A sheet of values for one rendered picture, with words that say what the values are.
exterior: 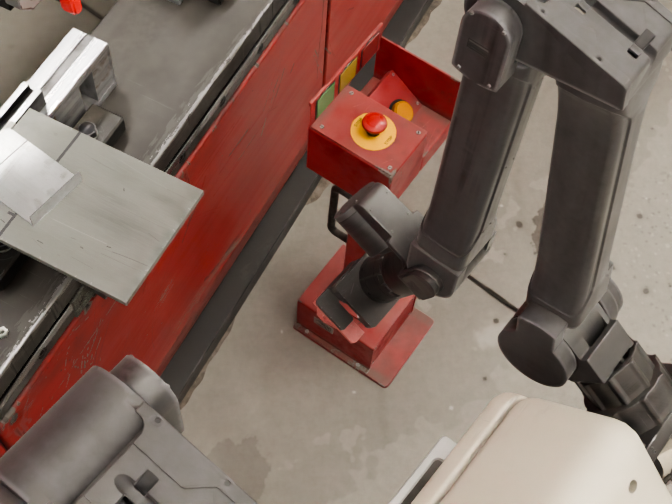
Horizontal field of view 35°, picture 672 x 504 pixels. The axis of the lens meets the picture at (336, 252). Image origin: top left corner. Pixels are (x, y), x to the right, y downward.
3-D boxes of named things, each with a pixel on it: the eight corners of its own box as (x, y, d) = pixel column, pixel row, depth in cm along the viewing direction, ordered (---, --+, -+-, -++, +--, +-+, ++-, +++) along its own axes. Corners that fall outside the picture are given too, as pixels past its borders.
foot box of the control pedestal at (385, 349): (385, 390, 229) (391, 368, 219) (292, 327, 235) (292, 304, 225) (435, 322, 238) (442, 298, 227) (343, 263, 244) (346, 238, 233)
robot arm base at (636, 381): (648, 469, 98) (711, 376, 103) (603, 408, 95) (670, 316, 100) (582, 458, 105) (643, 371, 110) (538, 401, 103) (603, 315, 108)
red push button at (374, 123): (376, 148, 166) (378, 135, 163) (355, 135, 167) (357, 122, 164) (390, 131, 168) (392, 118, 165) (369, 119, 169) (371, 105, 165)
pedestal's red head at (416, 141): (384, 216, 173) (395, 155, 158) (305, 167, 177) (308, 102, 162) (449, 135, 182) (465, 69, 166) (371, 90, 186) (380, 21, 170)
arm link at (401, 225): (441, 296, 104) (491, 238, 107) (363, 211, 102) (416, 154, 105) (387, 311, 114) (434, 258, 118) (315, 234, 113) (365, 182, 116)
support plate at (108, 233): (127, 306, 127) (126, 303, 126) (-54, 215, 132) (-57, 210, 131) (204, 194, 135) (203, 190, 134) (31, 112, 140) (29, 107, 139)
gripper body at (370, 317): (328, 290, 120) (355, 280, 113) (382, 230, 124) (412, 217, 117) (366, 331, 121) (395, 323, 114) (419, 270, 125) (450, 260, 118)
